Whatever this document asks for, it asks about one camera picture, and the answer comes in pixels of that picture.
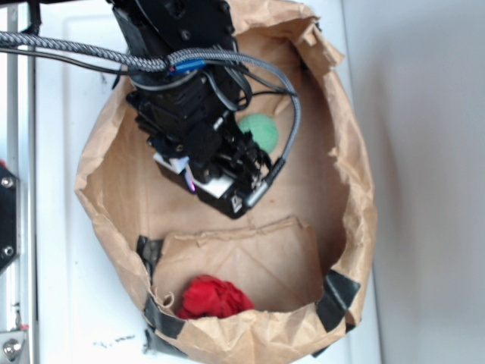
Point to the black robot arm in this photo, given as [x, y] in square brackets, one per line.
[156, 29]

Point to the black tape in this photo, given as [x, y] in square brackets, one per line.
[339, 293]
[157, 321]

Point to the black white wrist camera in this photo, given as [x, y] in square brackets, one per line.
[221, 193]

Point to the red paper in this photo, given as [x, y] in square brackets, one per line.
[208, 296]

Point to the black tape bottom right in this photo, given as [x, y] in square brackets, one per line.
[339, 293]

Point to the black metal bracket plate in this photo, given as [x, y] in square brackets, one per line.
[8, 219]

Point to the brown paper bag tray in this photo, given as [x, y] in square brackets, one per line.
[318, 215]

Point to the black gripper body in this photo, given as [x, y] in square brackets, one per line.
[193, 116]

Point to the black tape bottom left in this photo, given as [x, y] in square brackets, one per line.
[157, 321]

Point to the aluminium frame rail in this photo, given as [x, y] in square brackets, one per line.
[19, 322]

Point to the green foam golf ball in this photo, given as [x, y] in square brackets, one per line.
[263, 129]

